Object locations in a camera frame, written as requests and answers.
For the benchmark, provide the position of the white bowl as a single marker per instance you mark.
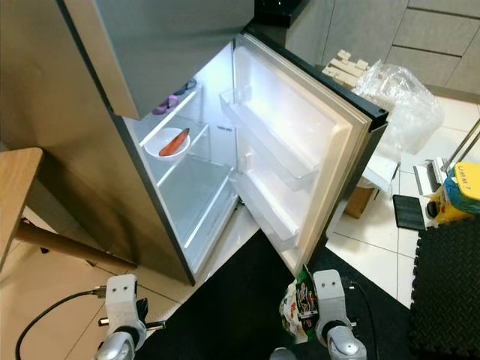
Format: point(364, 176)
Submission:
point(154, 139)

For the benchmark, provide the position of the clear crisper drawer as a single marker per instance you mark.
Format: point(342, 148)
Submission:
point(187, 202)

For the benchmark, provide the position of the black foam floor mat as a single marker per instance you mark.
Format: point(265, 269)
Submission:
point(446, 292)

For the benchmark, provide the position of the grey freezer door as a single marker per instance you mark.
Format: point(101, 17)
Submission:
point(165, 45)

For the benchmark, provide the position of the yellow lidded container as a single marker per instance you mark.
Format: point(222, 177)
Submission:
point(457, 196)

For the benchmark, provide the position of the glass fridge shelf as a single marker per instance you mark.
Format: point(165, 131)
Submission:
point(195, 161)

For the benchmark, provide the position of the clear fridge door bin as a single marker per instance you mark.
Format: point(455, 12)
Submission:
point(274, 142)
point(262, 214)

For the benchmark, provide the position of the grey steel fridge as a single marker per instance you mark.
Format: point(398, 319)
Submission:
point(67, 97)

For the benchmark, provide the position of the black induction cooktop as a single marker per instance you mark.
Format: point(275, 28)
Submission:
point(277, 11)

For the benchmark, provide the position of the clear plastic bag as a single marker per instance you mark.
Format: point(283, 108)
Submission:
point(401, 101)

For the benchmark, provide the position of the green food seasoning packet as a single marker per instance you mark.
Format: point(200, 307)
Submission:
point(298, 304)

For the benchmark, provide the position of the orange carrot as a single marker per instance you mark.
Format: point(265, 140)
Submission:
point(174, 142)

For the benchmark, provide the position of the black ribbed pad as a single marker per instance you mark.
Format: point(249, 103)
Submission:
point(411, 212)

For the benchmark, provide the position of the grey kitchen cabinets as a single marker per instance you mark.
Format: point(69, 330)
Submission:
point(420, 37)

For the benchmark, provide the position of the white floor tool head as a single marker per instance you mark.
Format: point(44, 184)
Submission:
point(431, 176)

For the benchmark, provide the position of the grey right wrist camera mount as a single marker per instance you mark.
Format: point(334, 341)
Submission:
point(331, 300)

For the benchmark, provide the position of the small dark object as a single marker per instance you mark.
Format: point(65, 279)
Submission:
point(184, 86)

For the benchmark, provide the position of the small purple object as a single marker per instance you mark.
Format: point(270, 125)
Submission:
point(165, 105)

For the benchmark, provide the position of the wooden table leg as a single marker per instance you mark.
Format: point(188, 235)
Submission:
point(75, 244)

